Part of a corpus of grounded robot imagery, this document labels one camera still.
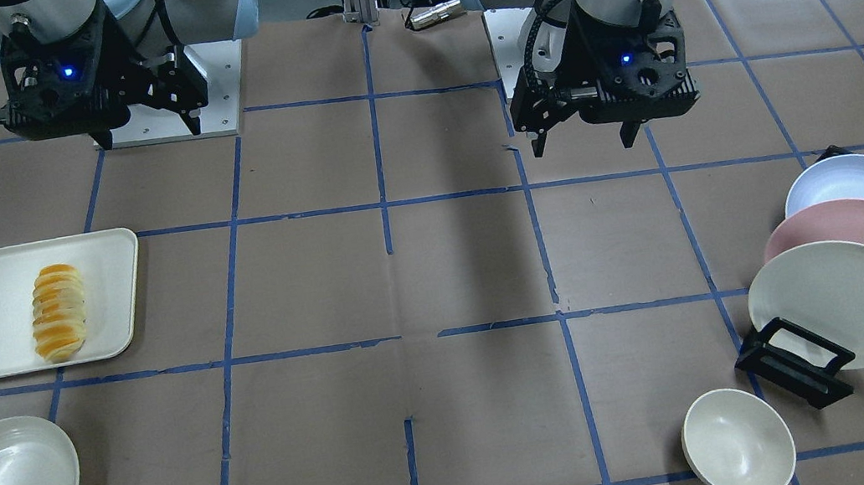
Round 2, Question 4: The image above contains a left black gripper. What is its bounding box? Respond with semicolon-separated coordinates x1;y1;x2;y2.
510;0;697;158

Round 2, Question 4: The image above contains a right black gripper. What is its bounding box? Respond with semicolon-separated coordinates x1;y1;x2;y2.
0;6;209;141

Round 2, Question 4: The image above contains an orange striped bread loaf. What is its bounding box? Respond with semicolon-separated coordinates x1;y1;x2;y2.
31;263;88;364

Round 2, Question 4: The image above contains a light blue plate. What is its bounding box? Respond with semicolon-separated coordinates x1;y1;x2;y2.
784;153;864;217

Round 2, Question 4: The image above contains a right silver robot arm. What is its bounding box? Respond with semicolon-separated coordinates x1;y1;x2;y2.
0;0;260;150

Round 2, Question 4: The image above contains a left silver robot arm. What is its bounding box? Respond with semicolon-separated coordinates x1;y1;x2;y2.
460;0;700;157

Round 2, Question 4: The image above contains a pink plate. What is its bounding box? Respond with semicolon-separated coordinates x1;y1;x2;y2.
757;196;864;314

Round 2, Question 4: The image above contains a black plate rack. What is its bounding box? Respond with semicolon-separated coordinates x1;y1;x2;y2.
735;317;856;410

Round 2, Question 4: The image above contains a cream plate in rack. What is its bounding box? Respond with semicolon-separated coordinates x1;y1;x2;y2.
748;240;864;371

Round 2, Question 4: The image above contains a silver cylindrical connector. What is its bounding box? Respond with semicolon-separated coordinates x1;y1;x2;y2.
404;0;468;32

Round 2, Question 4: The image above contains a cream rectangular tray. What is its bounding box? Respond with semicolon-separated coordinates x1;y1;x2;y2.
0;228;139;378

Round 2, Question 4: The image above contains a cream small bowl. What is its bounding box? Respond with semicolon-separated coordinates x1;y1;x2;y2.
680;389;797;485

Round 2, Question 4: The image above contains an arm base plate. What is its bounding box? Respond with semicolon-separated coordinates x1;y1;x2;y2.
111;39;244;149
484;8;567;101

